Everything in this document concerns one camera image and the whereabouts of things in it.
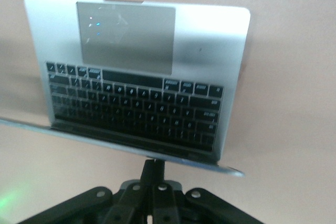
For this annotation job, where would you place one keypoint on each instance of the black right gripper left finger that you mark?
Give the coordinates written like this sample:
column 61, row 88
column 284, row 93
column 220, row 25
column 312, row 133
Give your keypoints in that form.
column 147, row 171

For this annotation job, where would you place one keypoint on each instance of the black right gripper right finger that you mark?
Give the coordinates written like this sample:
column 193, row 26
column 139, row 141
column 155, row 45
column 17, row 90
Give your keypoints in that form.
column 158, row 171

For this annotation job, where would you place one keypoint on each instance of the silver laptop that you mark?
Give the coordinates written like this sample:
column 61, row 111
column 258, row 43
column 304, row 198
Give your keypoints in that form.
column 131, row 37

